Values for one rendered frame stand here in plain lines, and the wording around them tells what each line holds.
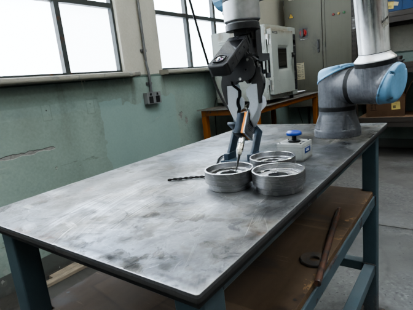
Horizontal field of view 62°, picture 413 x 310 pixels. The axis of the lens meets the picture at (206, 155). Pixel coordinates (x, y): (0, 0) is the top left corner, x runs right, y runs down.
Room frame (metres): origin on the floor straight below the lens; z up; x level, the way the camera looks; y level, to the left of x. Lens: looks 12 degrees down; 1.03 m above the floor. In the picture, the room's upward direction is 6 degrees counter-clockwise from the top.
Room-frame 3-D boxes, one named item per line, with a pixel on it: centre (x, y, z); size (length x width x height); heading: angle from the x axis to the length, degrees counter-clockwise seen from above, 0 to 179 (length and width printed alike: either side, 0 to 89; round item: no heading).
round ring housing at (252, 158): (0.78, -0.15, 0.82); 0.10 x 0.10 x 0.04
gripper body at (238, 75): (0.76, -0.11, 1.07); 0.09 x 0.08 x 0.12; 146
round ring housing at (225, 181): (0.71, -0.04, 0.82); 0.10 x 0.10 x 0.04
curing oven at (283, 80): (3.33, -0.58, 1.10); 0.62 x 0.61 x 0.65; 143
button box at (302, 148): (0.91, -0.24, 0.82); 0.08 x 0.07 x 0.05; 143
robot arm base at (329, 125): (1.16, -0.45, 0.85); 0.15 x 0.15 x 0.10
